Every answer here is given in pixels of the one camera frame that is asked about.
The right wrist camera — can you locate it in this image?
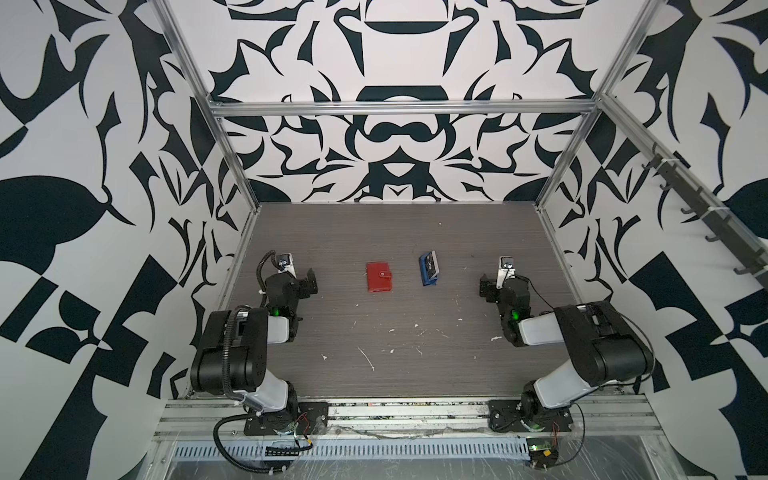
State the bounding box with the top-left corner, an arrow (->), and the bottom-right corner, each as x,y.
496,256 -> 515,289

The green circuit board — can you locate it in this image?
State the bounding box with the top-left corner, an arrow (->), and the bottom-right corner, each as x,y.
526,438 -> 559,471

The blue card stand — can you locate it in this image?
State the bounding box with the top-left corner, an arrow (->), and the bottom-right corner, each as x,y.
419,250 -> 440,286

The left black corrugated cable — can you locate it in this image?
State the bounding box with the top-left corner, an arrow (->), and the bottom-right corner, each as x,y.
212,413 -> 301,475

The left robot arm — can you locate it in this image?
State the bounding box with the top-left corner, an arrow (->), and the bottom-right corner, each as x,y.
190,269 -> 318,418

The wall hook rack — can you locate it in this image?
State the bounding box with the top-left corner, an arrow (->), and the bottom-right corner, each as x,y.
643,144 -> 767,289

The white slotted cable duct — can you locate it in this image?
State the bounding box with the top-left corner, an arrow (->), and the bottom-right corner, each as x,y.
173,438 -> 529,461

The red leather card holder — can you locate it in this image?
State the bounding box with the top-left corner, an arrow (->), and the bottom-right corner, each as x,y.
366,262 -> 393,293

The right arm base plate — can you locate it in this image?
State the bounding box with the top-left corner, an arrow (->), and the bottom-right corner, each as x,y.
487,399 -> 573,433

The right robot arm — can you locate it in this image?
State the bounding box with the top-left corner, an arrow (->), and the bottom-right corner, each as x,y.
479,272 -> 655,432

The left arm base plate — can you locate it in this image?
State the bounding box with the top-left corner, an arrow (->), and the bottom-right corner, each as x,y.
244,402 -> 330,436

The black VIP credit card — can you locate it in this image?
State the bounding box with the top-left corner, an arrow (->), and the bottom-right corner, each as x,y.
421,251 -> 440,282

